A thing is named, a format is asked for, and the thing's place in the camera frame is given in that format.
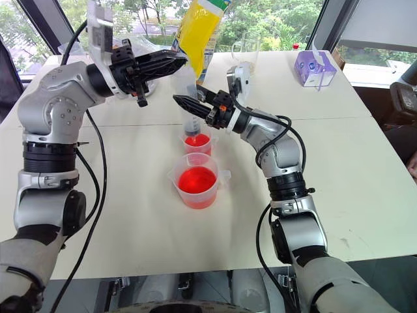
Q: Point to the seated person in dark clothes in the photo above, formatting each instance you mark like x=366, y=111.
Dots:
x=402, y=143

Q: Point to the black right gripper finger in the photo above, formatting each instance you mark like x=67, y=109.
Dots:
x=192, y=106
x=207, y=94

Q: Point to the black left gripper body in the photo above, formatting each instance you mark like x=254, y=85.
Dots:
x=123, y=73

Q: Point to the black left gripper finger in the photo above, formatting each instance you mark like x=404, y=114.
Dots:
x=163, y=72
x=163, y=57

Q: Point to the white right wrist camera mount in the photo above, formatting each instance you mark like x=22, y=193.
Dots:
x=239, y=75

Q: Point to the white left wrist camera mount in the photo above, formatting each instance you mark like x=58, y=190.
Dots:
x=97, y=29

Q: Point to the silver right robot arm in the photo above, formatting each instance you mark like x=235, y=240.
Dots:
x=286, y=156

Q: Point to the clear plastic syringe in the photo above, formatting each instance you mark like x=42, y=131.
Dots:
x=193, y=124

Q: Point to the small cup with red liquid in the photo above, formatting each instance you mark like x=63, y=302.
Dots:
x=197, y=141

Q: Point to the red-capped bottle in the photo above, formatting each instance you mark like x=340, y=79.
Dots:
x=296, y=47

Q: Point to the purple tissue box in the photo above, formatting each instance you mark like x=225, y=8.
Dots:
x=312, y=70

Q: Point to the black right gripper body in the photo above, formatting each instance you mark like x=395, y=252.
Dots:
x=221, y=112

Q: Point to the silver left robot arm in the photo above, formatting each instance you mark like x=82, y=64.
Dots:
x=49, y=107

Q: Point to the yellow plastic bag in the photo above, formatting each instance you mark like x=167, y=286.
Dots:
x=198, y=32

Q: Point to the metal table latch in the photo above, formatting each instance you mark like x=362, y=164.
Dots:
x=121, y=285
x=286, y=278

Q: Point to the black chair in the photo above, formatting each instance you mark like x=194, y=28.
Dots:
x=404, y=98

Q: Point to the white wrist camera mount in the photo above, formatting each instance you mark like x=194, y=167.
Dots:
x=239, y=75
x=97, y=29

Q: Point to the large cup with red liquid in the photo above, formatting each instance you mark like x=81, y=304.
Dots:
x=197, y=182

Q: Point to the black panel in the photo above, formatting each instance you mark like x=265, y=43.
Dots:
x=9, y=84

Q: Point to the brown cardboard box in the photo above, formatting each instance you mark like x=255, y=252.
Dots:
x=339, y=58

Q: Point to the clear glass beaker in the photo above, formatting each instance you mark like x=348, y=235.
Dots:
x=247, y=49

